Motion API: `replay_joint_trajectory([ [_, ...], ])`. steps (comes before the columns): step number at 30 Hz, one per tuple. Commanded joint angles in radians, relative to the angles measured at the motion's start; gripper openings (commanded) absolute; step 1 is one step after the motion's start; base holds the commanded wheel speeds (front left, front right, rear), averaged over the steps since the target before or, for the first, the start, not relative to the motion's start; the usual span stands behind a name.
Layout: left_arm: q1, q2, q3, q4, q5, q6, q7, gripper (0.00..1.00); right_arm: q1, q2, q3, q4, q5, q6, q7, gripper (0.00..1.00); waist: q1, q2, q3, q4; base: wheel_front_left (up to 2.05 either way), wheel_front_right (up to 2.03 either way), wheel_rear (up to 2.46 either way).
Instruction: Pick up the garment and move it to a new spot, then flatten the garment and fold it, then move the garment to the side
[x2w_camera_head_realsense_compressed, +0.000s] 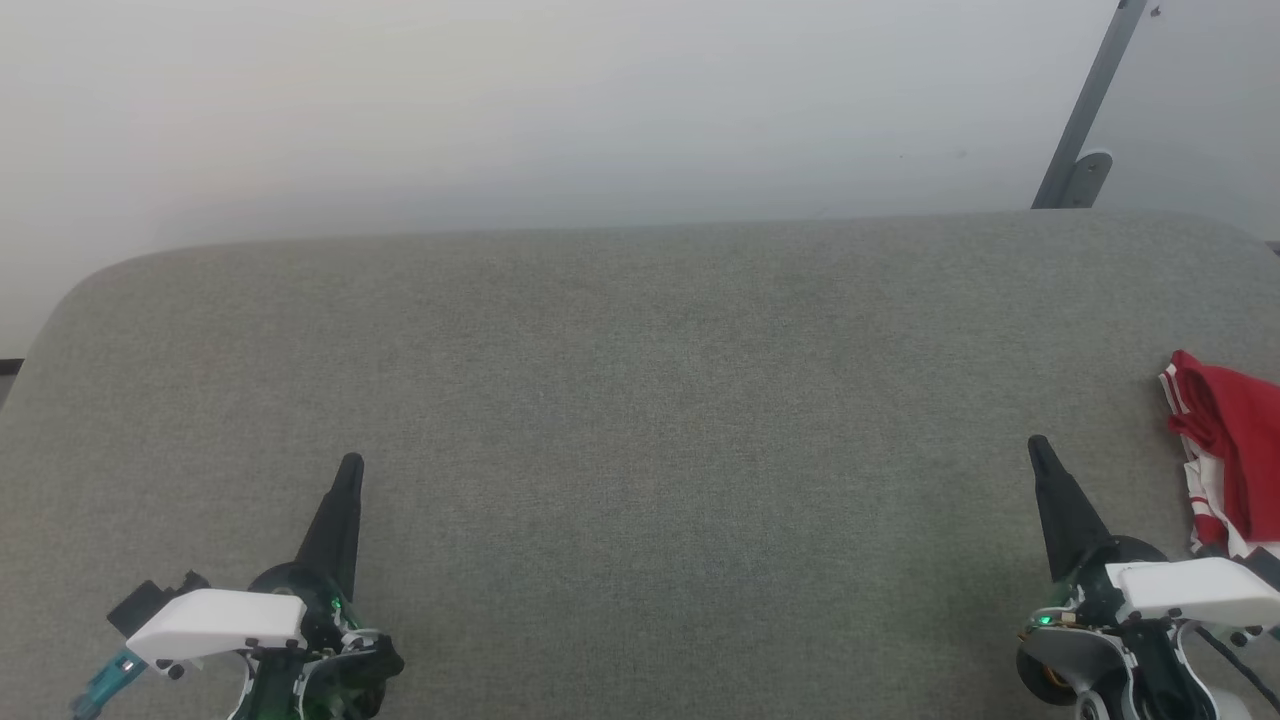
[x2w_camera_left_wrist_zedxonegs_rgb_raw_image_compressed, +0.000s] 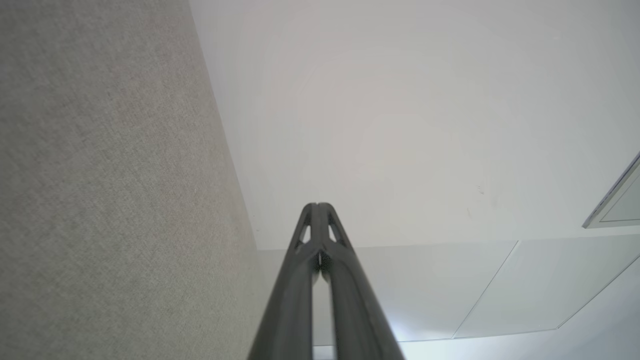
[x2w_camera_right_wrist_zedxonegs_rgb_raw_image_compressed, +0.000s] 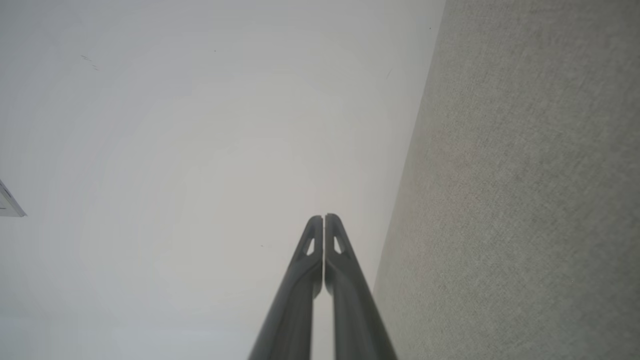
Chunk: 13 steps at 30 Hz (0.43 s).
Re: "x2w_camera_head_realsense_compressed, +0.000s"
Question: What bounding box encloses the teal left camera connector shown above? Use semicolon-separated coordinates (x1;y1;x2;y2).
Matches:
70;648;151;720

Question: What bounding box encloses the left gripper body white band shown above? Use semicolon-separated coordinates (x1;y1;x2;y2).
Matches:
125;560;406;691

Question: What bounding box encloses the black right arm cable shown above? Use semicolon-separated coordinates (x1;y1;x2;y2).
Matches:
1180;620;1280;706

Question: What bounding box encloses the red and white garment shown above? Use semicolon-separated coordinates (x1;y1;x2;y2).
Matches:
1158;350;1280;561

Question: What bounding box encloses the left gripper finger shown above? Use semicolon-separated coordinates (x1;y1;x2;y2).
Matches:
293;452;366;601

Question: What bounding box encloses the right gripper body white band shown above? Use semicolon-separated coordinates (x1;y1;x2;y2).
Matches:
1040;535;1280;641

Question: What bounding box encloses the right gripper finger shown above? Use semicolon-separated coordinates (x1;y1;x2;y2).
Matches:
1027;434;1113;586

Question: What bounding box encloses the grey metal post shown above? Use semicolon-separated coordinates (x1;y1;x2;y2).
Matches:
1030;0;1151;211

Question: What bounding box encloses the round grey post bracket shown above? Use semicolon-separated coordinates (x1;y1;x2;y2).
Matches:
1062;150;1114;209

